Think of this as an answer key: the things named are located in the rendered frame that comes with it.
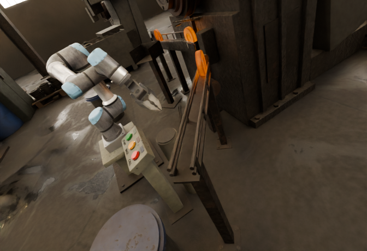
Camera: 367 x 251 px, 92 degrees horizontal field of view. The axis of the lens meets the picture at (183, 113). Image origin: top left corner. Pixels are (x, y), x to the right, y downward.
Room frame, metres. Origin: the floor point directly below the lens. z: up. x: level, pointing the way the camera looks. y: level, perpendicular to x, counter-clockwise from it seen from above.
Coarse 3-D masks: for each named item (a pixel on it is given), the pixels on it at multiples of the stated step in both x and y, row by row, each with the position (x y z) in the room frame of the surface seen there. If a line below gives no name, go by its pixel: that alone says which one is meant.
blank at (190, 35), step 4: (188, 28) 1.44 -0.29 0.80; (184, 32) 1.52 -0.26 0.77; (188, 32) 1.44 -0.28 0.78; (192, 32) 1.41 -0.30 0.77; (188, 36) 1.51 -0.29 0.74; (192, 36) 1.40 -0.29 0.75; (196, 36) 1.41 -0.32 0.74; (188, 40) 1.49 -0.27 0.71; (192, 40) 1.42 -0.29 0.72; (196, 40) 1.41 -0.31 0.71
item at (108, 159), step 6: (126, 126) 1.30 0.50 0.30; (132, 126) 1.27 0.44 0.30; (102, 144) 1.19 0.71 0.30; (102, 150) 1.12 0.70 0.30; (120, 150) 1.03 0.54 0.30; (102, 156) 1.05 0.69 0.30; (108, 156) 1.02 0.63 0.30; (114, 156) 0.99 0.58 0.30; (120, 156) 0.99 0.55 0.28; (108, 162) 0.97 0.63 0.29
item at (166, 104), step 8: (136, 48) 1.99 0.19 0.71; (144, 48) 2.04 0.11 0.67; (152, 48) 1.78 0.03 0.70; (160, 48) 1.86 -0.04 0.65; (136, 56) 1.95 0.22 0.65; (144, 56) 2.03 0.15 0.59; (152, 56) 1.74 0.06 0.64; (136, 64) 1.90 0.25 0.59; (152, 64) 1.85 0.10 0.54; (160, 72) 1.86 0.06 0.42; (160, 80) 1.85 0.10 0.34; (168, 88) 1.88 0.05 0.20; (168, 96) 1.84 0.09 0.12; (168, 104) 1.85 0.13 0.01; (176, 104) 1.79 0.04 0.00
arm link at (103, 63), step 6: (90, 54) 0.76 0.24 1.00; (96, 54) 0.76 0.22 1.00; (102, 54) 0.77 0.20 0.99; (90, 60) 0.76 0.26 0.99; (96, 60) 0.75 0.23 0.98; (102, 60) 0.75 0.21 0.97; (108, 60) 0.76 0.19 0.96; (114, 60) 0.78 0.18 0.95; (96, 66) 0.75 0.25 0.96; (102, 66) 0.75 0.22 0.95; (108, 66) 0.74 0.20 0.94; (114, 66) 0.75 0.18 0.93; (102, 72) 0.75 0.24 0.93; (108, 72) 0.74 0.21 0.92; (114, 72) 0.81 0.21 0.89
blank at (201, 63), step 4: (196, 52) 0.95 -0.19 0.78; (200, 52) 0.94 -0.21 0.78; (196, 56) 0.93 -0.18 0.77; (200, 56) 0.91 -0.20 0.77; (196, 60) 0.91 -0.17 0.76; (200, 60) 0.90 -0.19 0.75; (204, 60) 0.99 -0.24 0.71; (200, 64) 0.89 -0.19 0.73; (204, 64) 0.98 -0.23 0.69; (200, 68) 0.89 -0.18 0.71; (204, 68) 0.91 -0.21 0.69; (200, 72) 0.89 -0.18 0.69; (204, 72) 0.89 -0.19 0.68; (200, 76) 0.91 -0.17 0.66; (204, 76) 0.91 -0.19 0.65
